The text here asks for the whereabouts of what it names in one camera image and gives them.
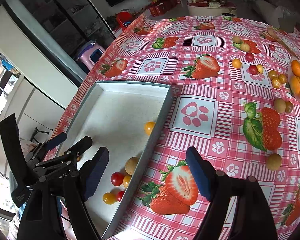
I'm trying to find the golden berry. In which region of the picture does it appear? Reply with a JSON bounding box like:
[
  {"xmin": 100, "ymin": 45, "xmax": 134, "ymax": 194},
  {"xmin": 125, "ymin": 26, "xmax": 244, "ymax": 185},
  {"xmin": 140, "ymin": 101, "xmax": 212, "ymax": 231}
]
[
  {"xmin": 278, "ymin": 74, "xmax": 287, "ymax": 84},
  {"xmin": 271, "ymin": 77, "xmax": 281, "ymax": 88},
  {"xmin": 268, "ymin": 70, "xmax": 277, "ymax": 80}
]

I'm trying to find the red cherry tomato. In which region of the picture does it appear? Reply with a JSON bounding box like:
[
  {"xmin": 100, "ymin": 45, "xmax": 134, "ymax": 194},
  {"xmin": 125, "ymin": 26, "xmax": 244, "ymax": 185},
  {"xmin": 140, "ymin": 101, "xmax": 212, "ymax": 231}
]
[
  {"xmin": 248, "ymin": 64, "xmax": 259, "ymax": 75},
  {"xmin": 110, "ymin": 172, "xmax": 125, "ymax": 186},
  {"xmin": 245, "ymin": 52, "xmax": 254, "ymax": 62}
]

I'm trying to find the golden berry upper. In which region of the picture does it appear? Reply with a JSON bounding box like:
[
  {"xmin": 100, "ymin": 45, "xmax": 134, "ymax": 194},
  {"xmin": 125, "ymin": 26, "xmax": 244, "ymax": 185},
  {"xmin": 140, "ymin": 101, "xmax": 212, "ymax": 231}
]
[{"xmin": 268, "ymin": 70, "xmax": 277, "ymax": 80}]

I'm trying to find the large yellow cherry tomato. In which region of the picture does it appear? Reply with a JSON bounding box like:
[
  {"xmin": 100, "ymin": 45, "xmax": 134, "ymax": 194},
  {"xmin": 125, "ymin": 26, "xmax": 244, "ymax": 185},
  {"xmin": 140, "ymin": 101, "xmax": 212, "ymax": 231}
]
[{"xmin": 144, "ymin": 121, "xmax": 155, "ymax": 135}]

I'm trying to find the orange mandarin top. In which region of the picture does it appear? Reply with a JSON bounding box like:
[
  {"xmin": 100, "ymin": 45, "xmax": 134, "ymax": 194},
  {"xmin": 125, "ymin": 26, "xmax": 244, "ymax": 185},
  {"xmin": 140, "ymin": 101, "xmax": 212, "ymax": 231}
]
[{"xmin": 290, "ymin": 60, "xmax": 300, "ymax": 77}]

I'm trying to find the tan longan beside fork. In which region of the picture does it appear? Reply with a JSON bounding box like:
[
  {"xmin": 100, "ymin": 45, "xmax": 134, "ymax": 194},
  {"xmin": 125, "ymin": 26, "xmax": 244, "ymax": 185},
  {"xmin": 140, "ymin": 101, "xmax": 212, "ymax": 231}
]
[{"xmin": 266, "ymin": 153, "xmax": 282, "ymax": 171}]

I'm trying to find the white round coffee table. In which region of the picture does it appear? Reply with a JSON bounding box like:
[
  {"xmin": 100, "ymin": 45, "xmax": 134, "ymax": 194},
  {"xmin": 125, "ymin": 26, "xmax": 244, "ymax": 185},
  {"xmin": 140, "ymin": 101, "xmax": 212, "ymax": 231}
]
[{"xmin": 187, "ymin": 2, "xmax": 237, "ymax": 16}]

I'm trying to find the grey sofa with cushions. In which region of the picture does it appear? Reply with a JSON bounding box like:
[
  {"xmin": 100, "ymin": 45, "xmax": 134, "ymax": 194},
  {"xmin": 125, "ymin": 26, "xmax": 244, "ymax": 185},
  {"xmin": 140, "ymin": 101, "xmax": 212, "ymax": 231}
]
[{"xmin": 247, "ymin": 0, "xmax": 300, "ymax": 33}]

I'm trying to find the long wooden fork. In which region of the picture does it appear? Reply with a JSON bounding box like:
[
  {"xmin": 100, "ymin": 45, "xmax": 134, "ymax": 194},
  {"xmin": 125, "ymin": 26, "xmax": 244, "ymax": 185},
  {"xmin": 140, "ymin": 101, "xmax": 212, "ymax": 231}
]
[{"xmin": 267, "ymin": 26, "xmax": 300, "ymax": 59}]

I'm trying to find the white tray grey rim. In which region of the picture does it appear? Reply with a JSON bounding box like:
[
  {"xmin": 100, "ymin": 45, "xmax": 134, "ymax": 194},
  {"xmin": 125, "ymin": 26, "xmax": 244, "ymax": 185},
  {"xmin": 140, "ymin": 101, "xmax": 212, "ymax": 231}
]
[{"xmin": 57, "ymin": 81, "xmax": 173, "ymax": 239}]

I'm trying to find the golden berry lower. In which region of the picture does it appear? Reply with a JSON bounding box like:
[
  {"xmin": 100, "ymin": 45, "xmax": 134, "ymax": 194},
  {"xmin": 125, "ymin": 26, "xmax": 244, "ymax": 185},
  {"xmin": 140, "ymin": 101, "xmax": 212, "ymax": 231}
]
[{"xmin": 271, "ymin": 77, "xmax": 281, "ymax": 88}]

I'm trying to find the small yellow tomato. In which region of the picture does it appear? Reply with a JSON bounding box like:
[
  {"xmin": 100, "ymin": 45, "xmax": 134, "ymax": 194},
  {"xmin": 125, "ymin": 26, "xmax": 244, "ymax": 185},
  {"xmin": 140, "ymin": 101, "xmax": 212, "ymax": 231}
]
[{"xmin": 256, "ymin": 64, "xmax": 263, "ymax": 74}]

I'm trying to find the golden berry right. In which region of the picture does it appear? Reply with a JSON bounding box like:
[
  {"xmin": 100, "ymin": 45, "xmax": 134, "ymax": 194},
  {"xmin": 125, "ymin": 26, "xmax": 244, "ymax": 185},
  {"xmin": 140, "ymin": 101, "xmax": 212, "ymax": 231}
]
[{"xmin": 278, "ymin": 74, "xmax": 287, "ymax": 84}]

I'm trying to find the dark brown cherry tomato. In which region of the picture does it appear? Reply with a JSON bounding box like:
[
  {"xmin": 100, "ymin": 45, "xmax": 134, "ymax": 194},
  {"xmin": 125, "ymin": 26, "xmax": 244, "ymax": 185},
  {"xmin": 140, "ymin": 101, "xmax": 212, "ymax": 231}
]
[{"xmin": 285, "ymin": 101, "xmax": 293, "ymax": 113}]

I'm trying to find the orange mandarin left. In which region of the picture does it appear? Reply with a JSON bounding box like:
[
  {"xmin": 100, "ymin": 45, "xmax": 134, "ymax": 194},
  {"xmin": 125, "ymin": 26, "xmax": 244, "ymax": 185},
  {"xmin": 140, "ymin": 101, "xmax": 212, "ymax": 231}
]
[{"xmin": 289, "ymin": 75, "xmax": 300, "ymax": 96}]

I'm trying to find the pink strawberry checkered tablecloth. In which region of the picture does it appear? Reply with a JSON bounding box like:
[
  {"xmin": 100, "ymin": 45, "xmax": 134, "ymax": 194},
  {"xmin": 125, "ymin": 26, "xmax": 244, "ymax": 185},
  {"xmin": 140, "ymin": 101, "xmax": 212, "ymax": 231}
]
[{"xmin": 55, "ymin": 14, "xmax": 300, "ymax": 239}]

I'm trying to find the pink plastic stool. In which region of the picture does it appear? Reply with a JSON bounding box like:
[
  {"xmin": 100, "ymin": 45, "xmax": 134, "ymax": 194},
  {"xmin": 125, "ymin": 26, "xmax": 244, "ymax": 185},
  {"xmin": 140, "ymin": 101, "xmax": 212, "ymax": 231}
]
[{"xmin": 75, "ymin": 41, "xmax": 105, "ymax": 73}]

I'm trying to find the tan longan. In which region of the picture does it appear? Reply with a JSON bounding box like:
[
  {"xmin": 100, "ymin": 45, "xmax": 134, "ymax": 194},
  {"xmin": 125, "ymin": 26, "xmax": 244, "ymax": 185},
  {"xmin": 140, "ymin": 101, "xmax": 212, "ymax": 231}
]
[
  {"xmin": 232, "ymin": 36, "xmax": 242, "ymax": 44},
  {"xmin": 240, "ymin": 42, "xmax": 250, "ymax": 53},
  {"xmin": 274, "ymin": 98, "xmax": 286, "ymax": 114},
  {"xmin": 266, "ymin": 153, "xmax": 282, "ymax": 171}
]

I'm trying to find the tan longan fruit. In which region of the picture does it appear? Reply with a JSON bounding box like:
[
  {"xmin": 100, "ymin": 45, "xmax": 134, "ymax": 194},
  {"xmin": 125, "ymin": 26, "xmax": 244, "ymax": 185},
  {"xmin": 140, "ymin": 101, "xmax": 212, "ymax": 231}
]
[{"xmin": 125, "ymin": 157, "xmax": 139, "ymax": 176}]

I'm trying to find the small red tomato far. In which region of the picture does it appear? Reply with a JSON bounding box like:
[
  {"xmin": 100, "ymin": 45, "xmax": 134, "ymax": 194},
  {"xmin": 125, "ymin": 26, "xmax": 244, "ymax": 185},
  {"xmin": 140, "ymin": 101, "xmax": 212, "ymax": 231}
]
[{"xmin": 269, "ymin": 44, "xmax": 275, "ymax": 51}]

